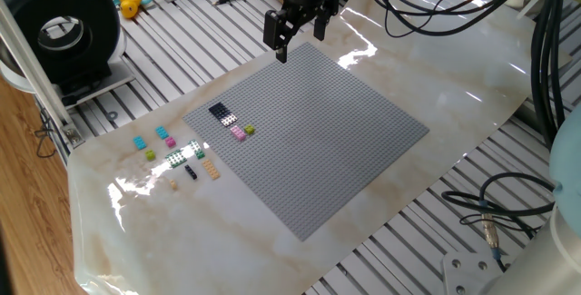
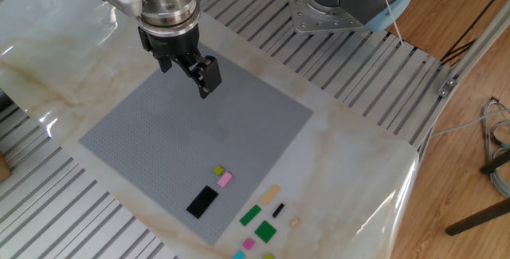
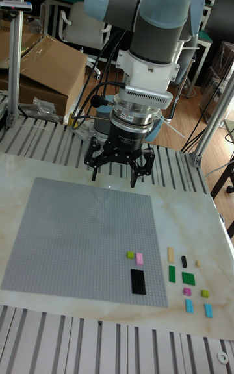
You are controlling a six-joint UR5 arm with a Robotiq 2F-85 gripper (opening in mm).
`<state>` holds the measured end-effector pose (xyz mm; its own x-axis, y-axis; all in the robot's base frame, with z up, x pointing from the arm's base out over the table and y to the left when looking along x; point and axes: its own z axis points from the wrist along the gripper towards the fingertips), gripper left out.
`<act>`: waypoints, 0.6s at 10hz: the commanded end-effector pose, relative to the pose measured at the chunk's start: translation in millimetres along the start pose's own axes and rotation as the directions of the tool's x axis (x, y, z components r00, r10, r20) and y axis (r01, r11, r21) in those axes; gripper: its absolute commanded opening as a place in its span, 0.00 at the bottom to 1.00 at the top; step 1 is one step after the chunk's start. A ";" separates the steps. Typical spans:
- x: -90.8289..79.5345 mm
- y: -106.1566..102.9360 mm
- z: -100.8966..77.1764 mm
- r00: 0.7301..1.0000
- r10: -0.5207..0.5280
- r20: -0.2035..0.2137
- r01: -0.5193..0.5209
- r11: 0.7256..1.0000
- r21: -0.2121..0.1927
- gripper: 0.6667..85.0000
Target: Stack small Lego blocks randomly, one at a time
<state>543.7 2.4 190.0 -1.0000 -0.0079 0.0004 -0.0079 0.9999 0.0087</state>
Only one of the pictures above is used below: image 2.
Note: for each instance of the brown cardboard piece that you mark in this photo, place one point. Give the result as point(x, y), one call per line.
point(4, 168)

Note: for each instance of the tan tiny Lego brick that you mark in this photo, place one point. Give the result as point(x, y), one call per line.
point(295, 222)

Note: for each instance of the grey Lego baseplate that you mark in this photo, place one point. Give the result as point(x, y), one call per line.
point(159, 139)

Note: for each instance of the black large Lego plate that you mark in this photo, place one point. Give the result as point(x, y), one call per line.
point(202, 202)

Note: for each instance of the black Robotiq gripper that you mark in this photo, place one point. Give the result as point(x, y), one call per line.
point(171, 45)

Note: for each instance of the marble pattern table sheet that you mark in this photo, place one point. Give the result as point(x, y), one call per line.
point(338, 151)

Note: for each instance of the lime small Lego brick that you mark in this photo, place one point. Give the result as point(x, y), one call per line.
point(218, 170)
point(268, 256)

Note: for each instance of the pink rectangular Lego brick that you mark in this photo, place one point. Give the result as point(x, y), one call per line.
point(224, 179)

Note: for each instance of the dark furniture leg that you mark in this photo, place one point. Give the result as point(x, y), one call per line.
point(496, 163)
point(478, 218)

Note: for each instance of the black narrow Lego brick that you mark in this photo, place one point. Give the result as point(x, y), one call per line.
point(278, 210)

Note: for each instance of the green rectangular Lego plate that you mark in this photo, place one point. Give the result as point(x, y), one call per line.
point(250, 215)

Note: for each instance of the pink square Lego brick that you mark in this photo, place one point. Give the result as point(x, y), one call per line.
point(248, 244)

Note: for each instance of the aluminium frame rail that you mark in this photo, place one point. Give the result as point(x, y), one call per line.
point(478, 45)

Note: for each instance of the tan long Lego plate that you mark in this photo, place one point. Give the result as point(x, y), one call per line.
point(269, 194)

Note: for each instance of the green square Lego plate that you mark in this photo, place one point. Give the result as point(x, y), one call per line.
point(265, 231)

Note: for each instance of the cyan Lego brick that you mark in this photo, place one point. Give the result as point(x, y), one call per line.
point(239, 255)

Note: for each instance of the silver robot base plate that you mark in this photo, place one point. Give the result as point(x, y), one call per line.
point(303, 8)

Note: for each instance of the white zip tie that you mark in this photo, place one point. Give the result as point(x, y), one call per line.
point(392, 16)

